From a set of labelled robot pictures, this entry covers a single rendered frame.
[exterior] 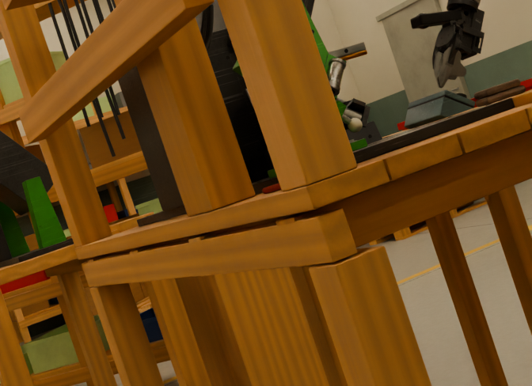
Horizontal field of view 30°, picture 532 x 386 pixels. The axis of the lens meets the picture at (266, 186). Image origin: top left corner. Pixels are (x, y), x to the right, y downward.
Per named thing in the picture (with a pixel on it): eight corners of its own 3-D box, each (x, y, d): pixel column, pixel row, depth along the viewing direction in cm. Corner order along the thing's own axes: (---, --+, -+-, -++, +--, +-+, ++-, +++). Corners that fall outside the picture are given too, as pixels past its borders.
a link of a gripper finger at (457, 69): (465, 91, 225) (473, 54, 227) (443, 82, 223) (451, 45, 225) (457, 94, 228) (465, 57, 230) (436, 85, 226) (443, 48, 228)
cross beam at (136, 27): (46, 138, 268) (35, 107, 268) (215, 1, 150) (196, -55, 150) (28, 144, 266) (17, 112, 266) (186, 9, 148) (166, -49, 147)
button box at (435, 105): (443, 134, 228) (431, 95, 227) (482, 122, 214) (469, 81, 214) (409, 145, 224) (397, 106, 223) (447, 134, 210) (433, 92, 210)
